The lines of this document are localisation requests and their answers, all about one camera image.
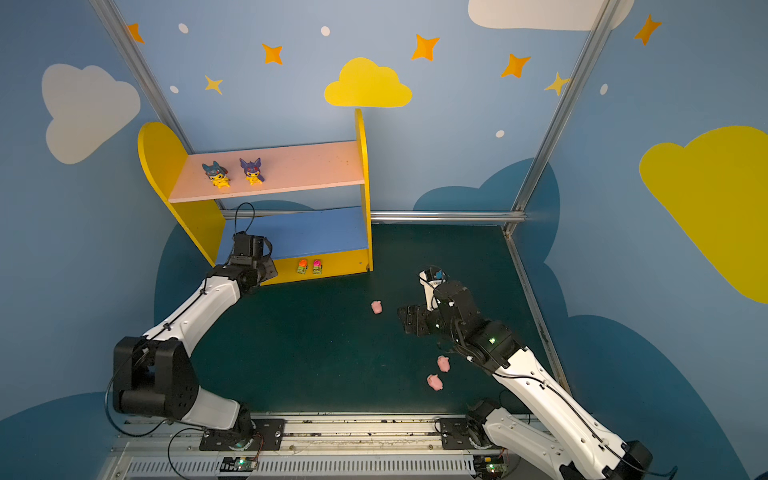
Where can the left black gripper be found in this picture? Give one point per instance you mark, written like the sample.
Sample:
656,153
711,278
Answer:
264,268

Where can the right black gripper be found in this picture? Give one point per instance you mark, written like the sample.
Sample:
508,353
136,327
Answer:
422,318

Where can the purple creature toy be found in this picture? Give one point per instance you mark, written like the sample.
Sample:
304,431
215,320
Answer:
252,171

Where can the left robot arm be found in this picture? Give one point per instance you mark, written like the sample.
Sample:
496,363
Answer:
153,374

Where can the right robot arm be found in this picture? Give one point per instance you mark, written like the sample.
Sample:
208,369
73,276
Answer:
572,444

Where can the yellow toy shelf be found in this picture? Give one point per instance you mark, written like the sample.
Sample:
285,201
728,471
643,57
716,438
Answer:
341,238

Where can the right controller board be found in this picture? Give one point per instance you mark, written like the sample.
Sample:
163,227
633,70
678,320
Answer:
489,467

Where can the controller board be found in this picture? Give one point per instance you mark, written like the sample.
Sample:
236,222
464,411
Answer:
244,465
489,467

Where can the left controller board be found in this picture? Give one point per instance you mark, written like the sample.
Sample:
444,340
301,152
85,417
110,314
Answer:
244,465

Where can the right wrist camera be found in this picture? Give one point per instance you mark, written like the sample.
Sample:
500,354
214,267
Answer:
430,279

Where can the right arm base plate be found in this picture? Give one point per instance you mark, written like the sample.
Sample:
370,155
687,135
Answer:
462,434

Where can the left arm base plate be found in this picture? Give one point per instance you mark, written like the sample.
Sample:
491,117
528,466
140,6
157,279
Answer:
253,436

